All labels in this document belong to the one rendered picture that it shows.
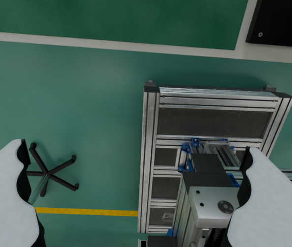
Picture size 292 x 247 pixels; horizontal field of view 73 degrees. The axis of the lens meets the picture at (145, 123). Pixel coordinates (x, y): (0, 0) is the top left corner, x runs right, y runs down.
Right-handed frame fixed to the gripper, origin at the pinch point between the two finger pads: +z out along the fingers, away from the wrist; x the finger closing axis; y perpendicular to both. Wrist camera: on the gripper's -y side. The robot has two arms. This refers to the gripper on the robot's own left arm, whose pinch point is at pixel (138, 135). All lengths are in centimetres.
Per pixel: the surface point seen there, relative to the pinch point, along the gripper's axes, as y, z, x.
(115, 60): 18, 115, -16
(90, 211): 160, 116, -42
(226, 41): -2.1, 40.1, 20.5
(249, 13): -8.3, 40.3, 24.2
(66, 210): 159, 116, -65
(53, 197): 141, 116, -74
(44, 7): -7.2, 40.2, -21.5
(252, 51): -0.3, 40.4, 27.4
